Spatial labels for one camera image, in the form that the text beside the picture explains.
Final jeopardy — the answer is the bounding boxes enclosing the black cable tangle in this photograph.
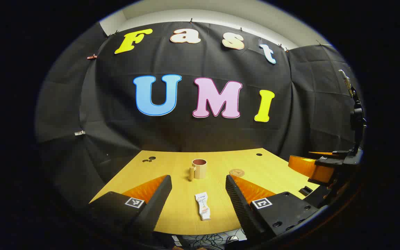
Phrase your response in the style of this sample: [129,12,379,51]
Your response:
[170,232,248,250]

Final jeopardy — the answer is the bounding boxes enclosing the white toothpaste tube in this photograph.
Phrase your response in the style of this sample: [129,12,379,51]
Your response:
[195,192,211,221]

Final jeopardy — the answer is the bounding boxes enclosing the black backdrop cloth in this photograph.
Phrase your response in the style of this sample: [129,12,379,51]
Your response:
[35,22,364,209]

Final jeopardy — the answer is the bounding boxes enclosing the beige cup with handle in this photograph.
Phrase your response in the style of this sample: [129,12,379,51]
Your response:
[189,159,208,182]

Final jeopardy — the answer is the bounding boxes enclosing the wooden desktop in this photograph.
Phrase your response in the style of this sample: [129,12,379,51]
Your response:
[89,149,325,236]

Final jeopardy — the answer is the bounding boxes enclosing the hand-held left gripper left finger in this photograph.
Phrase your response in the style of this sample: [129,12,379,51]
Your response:
[88,175,173,243]

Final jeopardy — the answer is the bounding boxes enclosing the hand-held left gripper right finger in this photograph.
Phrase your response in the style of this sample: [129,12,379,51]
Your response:
[225,175,320,243]

